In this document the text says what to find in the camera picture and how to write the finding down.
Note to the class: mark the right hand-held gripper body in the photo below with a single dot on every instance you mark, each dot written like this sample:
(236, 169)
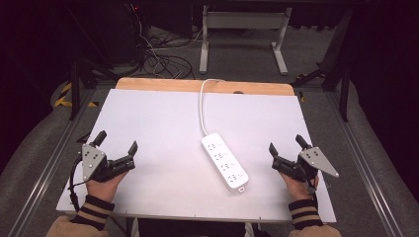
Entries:
(306, 163)

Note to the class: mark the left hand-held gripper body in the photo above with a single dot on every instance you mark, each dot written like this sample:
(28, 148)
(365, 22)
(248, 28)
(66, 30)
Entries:
(99, 164)

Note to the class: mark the person's left hand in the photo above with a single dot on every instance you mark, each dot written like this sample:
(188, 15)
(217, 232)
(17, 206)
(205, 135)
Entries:
(105, 187)

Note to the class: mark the person's right hand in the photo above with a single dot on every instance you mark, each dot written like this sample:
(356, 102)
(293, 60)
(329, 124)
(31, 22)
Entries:
(298, 189)

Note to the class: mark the white board table cover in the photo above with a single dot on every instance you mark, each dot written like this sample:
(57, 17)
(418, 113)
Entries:
(171, 131)

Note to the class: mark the white power strip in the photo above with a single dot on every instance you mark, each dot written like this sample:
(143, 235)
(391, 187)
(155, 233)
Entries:
(225, 162)

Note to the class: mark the yellow black hazard tape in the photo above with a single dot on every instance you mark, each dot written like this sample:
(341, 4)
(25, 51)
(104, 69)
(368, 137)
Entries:
(66, 98)

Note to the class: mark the black metal stand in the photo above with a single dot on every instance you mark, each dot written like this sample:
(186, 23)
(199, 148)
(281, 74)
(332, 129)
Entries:
(336, 65)
(77, 89)

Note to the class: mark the black computer case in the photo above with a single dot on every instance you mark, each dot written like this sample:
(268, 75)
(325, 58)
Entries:
(133, 29)

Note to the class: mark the aluminium floor rail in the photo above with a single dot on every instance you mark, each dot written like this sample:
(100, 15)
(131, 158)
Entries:
(49, 171)
(359, 164)

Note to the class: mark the white metal desk frame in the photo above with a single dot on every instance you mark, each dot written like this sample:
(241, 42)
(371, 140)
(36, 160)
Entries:
(243, 21)

